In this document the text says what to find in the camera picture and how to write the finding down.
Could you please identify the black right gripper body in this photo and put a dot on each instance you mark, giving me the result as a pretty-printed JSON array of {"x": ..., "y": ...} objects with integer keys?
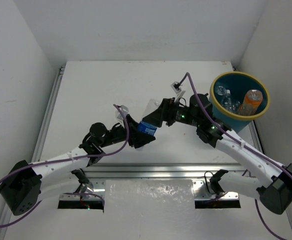
[{"x": 176, "y": 112}]

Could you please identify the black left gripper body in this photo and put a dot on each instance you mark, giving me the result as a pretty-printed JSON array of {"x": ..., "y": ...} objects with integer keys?
[{"x": 131, "y": 135}]

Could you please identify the blue label bottle top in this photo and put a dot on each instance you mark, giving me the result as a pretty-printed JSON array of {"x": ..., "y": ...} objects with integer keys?
[{"x": 147, "y": 128}]

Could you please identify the clear plastic bottle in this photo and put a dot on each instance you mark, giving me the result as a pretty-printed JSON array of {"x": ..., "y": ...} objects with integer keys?
[{"x": 225, "y": 98}]

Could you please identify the orange label bottle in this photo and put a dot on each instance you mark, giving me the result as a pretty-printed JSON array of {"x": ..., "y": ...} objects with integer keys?
[{"x": 252, "y": 100}]

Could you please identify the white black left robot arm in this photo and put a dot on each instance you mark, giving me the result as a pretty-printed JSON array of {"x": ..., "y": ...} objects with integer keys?
[{"x": 28, "y": 183}]

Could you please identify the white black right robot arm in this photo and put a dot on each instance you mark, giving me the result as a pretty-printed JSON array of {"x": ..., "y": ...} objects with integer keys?
[{"x": 271, "y": 182}]

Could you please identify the teal bin with yellow rim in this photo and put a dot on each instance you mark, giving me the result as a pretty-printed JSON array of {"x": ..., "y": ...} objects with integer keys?
[{"x": 238, "y": 83}]

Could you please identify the aluminium rail frame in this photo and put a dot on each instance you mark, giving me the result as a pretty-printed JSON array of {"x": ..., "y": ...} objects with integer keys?
[{"x": 148, "y": 193}]

